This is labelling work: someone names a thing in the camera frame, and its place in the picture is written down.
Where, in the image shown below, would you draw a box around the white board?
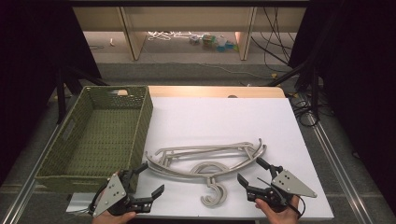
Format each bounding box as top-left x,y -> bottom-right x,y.
66,96 -> 334,221

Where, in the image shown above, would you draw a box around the coiled black cables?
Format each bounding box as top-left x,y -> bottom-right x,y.
290,92 -> 321,128

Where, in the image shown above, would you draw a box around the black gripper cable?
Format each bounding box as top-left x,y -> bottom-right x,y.
66,182 -> 106,217
257,176 -> 306,217

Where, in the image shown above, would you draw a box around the pile of colourful toys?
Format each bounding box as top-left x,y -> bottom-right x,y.
189,33 -> 240,53

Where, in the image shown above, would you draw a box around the long white floor cable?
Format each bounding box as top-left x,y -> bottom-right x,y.
169,61 -> 276,80

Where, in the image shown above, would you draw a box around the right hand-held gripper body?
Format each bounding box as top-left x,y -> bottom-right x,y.
246,165 -> 318,214

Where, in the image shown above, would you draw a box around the beige desk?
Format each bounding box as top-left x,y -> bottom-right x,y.
72,6 -> 307,62

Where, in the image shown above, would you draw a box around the person's left hand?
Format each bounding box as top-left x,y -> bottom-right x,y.
92,209 -> 137,224

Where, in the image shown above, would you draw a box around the white cord bundle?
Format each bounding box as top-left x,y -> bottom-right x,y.
147,30 -> 191,42

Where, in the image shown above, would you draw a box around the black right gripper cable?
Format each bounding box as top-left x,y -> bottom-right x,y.
257,176 -> 306,217

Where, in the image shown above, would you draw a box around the person's right hand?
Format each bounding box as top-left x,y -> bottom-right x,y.
254,196 -> 302,224

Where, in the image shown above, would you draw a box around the green woven basket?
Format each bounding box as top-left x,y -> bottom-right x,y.
35,85 -> 154,194

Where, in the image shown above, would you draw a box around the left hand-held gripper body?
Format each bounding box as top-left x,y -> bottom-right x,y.
88,168 -> 153,218

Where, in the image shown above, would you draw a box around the black metal stand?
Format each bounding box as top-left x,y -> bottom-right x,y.
266,57 -> 322,120
55,65 -> 109,125

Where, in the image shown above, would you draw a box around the hanging black cables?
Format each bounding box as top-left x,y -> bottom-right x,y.
250,6 -> 297,73

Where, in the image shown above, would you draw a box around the aluminium rail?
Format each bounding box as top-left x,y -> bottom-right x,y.
306,114 -> 376,224
0,124 -> 64,224

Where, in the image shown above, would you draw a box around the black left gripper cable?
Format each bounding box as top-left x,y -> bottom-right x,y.
66,182 -> 106,217

